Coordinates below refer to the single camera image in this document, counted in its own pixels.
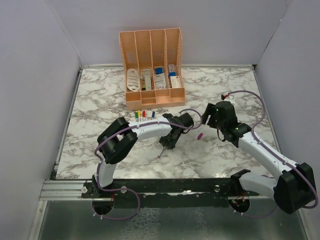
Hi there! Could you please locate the blue whiteboard marker pen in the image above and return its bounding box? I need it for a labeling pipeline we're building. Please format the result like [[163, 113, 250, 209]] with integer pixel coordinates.
[[151, 111, 156, 120]]

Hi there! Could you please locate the red whiteboard marker pen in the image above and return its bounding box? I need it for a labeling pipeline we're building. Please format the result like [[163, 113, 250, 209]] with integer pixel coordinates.
[[142, 110, 146, 122]]

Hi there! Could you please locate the green whiteboard marker pen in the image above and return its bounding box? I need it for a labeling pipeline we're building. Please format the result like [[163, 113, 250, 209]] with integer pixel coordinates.
[[134, 111, 139, 122]]

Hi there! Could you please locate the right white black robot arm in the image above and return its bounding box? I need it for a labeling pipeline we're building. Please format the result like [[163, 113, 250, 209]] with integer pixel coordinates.
[[202, 101, 319, 214]]

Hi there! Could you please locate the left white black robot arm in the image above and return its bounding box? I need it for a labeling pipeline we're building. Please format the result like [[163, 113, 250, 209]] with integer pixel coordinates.
[[93, 112, 194, 198]]

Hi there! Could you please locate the white red box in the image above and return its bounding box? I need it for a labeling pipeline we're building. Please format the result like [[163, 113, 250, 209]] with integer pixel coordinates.
[[168, 64, 182, 88]]

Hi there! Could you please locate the white blue box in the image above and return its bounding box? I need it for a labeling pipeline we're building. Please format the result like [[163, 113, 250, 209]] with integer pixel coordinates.
[[154, 66, 167, 90]]

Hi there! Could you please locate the grey stapler tool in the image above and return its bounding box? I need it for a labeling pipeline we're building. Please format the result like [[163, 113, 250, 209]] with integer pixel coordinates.
[[143, 70, 152, 91]]

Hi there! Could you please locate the white oval package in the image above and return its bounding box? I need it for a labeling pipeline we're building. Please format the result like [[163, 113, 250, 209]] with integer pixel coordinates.
[[126, 68, 140, 92]]

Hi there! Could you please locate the peach desk organizer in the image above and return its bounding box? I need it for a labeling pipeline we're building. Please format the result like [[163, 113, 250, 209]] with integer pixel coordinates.
[[119, 28, 186, 110]]

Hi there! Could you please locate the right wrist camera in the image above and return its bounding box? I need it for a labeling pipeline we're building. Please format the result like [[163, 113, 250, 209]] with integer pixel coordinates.
[[221, 94, 236, 105]]

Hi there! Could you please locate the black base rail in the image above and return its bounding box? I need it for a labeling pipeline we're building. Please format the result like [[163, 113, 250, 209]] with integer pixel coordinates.
[[81, 177, 257, 209]]

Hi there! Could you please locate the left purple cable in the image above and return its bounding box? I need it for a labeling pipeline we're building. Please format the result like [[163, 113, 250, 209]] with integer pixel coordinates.
[[94, 108, 203, 221]]

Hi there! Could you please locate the aluminium frame rail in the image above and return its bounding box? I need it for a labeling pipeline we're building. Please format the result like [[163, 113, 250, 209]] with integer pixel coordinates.
[[39, 180, 85, 201]]

